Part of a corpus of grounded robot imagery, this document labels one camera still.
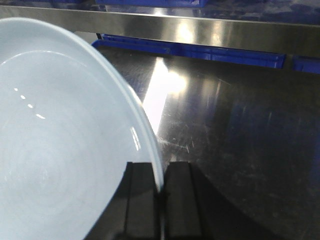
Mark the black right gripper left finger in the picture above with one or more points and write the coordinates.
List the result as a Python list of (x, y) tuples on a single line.
[(133, 211)]

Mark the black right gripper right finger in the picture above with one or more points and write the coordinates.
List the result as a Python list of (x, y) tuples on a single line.
[(196, 210)]

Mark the light blue plate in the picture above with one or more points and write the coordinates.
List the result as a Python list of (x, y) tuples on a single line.
[(69, 124)]

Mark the stainless steel shelf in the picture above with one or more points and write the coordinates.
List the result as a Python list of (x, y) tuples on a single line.
[(293, 39)]

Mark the middle blue crate on shelf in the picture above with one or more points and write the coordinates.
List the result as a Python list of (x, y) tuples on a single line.
[(156, 3)]

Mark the blue bin behind table middle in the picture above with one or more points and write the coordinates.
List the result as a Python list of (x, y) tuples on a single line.
[(210, 53)]

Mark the open blue bin right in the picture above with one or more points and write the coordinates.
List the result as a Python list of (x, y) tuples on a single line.
[(306, 64)]

